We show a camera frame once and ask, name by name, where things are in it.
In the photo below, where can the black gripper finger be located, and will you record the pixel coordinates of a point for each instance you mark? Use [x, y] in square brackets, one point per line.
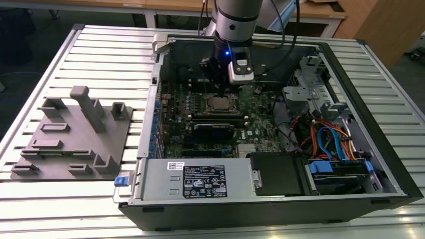
[218, 87]
[226, 88]

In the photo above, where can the metal locking lever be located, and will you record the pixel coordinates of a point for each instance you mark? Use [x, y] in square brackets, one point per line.
[224, 113]

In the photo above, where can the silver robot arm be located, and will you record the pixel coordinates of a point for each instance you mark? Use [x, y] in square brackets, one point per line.
[236, 22]

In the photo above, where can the CPU socket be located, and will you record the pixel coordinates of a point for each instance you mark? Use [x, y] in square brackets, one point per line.
[211, 112]

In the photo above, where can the labelled black RAM stick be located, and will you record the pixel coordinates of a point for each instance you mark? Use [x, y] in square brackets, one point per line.
[202, 80]

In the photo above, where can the black graphics card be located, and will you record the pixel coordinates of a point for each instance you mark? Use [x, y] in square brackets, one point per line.
[214, 132]

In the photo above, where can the green motherboard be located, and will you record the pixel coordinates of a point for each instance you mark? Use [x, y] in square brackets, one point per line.
[263, 124]

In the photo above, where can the grey case latch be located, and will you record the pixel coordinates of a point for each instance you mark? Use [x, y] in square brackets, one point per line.
[159, 42]

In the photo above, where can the grey metal drive cage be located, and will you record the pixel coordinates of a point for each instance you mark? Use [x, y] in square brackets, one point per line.
[294, 93]

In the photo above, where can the small silver heat sink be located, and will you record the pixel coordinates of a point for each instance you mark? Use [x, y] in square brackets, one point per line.
[247, 148]

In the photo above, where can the wooden desk white legs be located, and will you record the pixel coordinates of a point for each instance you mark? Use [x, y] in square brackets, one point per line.
[315, 13]

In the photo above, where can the black plastic shroud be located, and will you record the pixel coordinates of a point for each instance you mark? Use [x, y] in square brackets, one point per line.
[279, 174]

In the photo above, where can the silver power supply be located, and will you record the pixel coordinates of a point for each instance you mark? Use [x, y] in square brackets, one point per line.
[159, 181]

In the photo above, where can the grey parts rack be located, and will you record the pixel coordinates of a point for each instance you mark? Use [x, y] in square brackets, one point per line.
[79, 139]

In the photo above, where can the blue case latch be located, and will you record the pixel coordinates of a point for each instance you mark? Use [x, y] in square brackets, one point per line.
[120, 181]

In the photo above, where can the hard disk in blue carrier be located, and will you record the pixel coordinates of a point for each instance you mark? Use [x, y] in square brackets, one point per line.
[335, 179]

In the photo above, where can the black open PC case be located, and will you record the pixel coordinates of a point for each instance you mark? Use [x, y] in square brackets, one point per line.
[232, 216]

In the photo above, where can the wooden cabinet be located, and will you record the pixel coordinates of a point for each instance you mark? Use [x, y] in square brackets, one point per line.
[392, 30]

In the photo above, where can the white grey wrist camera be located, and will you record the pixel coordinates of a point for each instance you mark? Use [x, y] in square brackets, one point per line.
[240, 72]

